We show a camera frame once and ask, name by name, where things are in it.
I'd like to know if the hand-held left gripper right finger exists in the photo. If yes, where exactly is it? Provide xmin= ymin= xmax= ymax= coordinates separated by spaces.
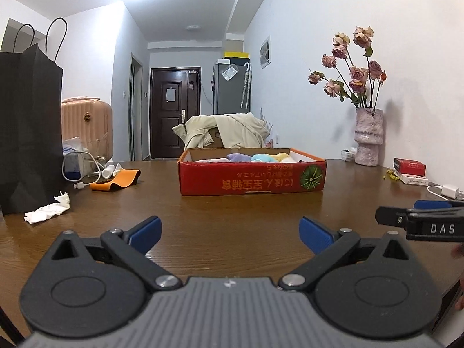
xmin=282 ymin=216 xmax=416 ymax=291

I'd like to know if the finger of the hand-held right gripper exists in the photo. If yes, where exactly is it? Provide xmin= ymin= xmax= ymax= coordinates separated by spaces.
xmin=375 ymin=206 xmax=408 ymax=230
xmin=414 ymin=199 xmax=454 ymax=210

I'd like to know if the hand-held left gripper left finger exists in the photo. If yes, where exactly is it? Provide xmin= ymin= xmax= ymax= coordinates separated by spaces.
xmin=47 ymin=215 xmax=181 ymax=291

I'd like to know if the red cardboard box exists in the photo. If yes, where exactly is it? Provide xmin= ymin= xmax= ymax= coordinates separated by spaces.
xmin=177 ymin=148 xmax=327 ymax=197

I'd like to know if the white power adapter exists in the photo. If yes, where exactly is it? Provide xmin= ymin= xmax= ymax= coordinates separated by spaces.
xmin=441 ymin=185 xmax=464 ymax=201

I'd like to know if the flat white box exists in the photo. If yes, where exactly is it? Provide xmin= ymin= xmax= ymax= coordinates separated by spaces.
xmin=399 ymin=173 xmax=430 ymax=185

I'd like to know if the small red box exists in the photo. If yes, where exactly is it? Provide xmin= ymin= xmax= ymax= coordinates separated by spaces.
xmin=394 ymin=158 xmax=427 ymax=176

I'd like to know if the pink textured vase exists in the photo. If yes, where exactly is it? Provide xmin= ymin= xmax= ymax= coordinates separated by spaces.
xmin=354 ymin=108 xmax=384 ymax=166

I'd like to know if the crumpled white tissue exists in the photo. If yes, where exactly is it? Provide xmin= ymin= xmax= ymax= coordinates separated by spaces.
xmin=24 ymin=190 xmax=70 ymax=224

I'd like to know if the clear plastic pouch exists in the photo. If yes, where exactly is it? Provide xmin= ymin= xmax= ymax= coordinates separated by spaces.
xmin=62 ymin=136 xmax=109 ymax=182

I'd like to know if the dark brown door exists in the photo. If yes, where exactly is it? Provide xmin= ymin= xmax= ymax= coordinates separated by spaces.
xmin=150 ymin=67 xmax=202 ymax=159

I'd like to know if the grey interior door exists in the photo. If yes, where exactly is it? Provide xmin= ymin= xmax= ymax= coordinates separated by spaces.
xmin=129 ymin=54 xmax=144 ymax=162

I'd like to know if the pink suitcase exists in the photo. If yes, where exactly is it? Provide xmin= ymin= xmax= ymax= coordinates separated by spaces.
xmin=61 ymin=96 xmax=114 ymax=162

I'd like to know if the beige coat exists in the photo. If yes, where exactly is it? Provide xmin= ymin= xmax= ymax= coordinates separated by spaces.
xmin=172 ymin=113 xmax=273 ymax=150

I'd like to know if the bunch of dried roses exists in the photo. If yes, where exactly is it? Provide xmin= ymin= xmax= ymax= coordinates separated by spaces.
xmin=308 ymin=26 xmax=388 ymax=109

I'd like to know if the black paper bag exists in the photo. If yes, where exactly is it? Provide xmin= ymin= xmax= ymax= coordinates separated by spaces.
xmin=0 ymin=17 xmax=68 ymax=215

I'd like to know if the grey refrigerator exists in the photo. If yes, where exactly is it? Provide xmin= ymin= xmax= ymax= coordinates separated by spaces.
xmin=213 ymin=58 xmax=251 ymax=115

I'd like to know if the white folded umbrella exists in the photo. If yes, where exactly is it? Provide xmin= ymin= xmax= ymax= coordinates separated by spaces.
xmin=240 ymin=62 xmax=251 ymax=108

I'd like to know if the orange strap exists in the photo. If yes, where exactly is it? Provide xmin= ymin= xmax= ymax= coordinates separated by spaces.
xmin=90 ymin=170 xmax=141 ymax=191

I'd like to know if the white charging cable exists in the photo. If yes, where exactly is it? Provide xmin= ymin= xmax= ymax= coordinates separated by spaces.
xmin=62 ymin=150 xmax=106 ymax=190

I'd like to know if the wall poster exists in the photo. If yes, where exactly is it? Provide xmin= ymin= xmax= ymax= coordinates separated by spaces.
xmin=260 ymin=36 xmax=271 ymax=69

